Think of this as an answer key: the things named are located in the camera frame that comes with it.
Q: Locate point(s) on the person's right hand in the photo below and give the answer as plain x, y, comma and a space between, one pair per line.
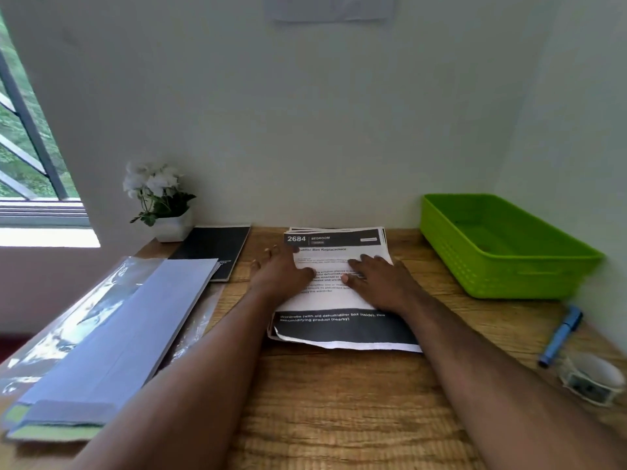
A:
384, 288

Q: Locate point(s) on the person's left hand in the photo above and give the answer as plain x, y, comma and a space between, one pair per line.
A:
277, 281

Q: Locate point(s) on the person's left thumb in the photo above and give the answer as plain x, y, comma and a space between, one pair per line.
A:
304, 275

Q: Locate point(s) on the person's right thumb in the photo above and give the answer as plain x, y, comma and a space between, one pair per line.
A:
351, 280

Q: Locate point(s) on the person's left little finger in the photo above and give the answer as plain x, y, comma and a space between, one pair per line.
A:
254, 270

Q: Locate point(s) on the stack of printed paper sheets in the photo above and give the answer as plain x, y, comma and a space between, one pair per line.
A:
333, 301

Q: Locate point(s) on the person's right forearm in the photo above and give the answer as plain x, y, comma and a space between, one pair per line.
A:
490, 386

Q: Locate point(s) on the person's left forearm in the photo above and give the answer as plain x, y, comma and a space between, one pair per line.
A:
196, 381

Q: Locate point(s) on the black notebook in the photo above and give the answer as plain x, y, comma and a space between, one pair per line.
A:
213, 247

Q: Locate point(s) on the white flower plant in pot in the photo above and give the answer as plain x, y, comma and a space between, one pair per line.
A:
159, 200

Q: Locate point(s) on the grey paper envelope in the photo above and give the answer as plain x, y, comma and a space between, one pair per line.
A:
132, 327

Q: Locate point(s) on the green plastic basket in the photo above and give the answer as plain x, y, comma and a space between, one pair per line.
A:
504, 249

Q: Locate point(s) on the clear plastic sleeve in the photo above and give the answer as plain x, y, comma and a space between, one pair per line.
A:
63, 327

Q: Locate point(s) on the blue marker pen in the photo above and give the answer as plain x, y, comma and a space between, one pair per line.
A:
558, 340

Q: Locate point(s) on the clear tape roll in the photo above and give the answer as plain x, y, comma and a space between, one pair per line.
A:
590, 379

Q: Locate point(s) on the light green folder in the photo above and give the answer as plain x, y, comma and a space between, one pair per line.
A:
44, 431

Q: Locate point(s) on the window with grey frame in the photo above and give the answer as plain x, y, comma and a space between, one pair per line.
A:
29, 141

